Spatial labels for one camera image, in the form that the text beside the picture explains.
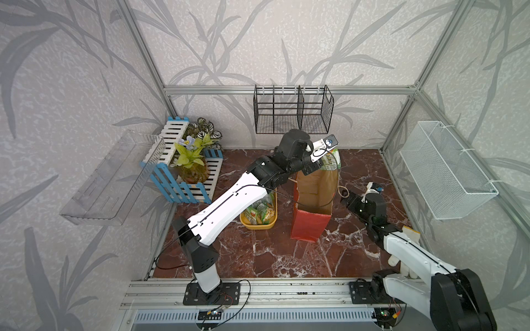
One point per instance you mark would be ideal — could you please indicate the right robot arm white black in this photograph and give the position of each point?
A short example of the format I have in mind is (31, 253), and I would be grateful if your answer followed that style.
(452, 298)

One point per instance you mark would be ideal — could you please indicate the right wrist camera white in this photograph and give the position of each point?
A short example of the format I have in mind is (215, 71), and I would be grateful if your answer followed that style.
(372, 187)

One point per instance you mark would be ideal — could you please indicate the large green condiment packet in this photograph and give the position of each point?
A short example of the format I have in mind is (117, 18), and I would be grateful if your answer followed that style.
(331, 161)

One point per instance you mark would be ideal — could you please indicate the yellow plastic tray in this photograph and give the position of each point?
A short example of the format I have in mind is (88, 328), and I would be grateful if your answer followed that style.
(247, 224)

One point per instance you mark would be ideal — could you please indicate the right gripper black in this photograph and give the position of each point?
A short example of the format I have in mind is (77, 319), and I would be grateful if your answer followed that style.
(355, 203)

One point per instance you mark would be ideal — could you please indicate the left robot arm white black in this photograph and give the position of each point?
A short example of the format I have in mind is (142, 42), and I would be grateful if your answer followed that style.
(197, 233)

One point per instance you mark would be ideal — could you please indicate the green orange condiment packet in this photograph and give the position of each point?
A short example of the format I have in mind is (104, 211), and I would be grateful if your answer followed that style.
(262, 211)

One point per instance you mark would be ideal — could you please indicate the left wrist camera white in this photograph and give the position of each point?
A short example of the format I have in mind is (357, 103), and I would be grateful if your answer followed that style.
(323, 146)

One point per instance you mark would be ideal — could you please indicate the blue white slatted rack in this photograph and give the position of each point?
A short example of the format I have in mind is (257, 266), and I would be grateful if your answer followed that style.
(171, 186)

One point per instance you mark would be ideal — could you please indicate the red paper bag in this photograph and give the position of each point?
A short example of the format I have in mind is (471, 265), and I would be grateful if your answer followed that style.
(314, 195)

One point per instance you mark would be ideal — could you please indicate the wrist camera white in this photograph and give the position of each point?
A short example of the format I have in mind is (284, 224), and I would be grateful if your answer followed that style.
(323, 146)
(372, 187)

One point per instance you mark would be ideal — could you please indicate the white mesh wall basket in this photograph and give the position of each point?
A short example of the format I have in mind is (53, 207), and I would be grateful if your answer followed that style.
(451, 182)

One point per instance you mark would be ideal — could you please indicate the black wire wall basket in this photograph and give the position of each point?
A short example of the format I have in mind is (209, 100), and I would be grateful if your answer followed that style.
(278, 110)

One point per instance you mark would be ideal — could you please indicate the potted artificial plant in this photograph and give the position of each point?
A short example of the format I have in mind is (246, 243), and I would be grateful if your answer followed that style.
(189, 161)

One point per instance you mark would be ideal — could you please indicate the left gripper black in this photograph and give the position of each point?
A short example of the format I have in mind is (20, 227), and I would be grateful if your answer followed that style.
(313, 165)

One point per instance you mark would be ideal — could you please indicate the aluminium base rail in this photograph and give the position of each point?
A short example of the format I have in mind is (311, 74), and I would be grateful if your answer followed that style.
(255, 293)

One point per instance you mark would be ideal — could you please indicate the clear plastic wall shelf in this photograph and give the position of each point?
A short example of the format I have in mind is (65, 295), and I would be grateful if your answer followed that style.
(110, 193)

